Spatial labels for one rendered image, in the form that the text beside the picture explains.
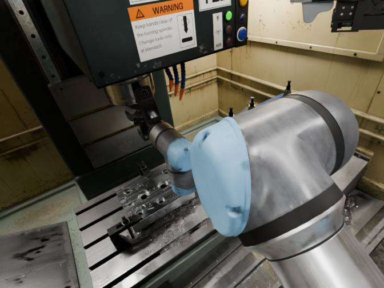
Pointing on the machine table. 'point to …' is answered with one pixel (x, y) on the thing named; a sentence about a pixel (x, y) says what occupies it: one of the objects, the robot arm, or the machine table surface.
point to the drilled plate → (154, 214)
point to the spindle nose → (128, 90)
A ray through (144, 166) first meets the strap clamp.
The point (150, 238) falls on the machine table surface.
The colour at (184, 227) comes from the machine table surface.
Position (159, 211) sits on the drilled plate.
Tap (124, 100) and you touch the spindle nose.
